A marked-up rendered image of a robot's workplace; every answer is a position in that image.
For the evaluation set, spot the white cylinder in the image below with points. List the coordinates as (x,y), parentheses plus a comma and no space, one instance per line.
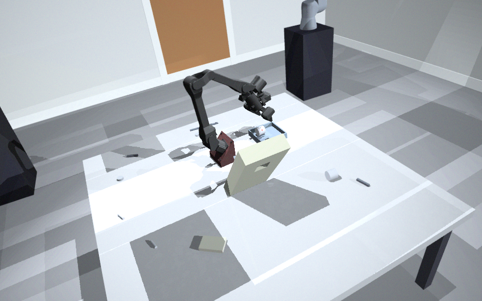
(260,130)

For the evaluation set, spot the light blue square tray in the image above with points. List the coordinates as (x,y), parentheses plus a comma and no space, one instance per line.
(272,130)

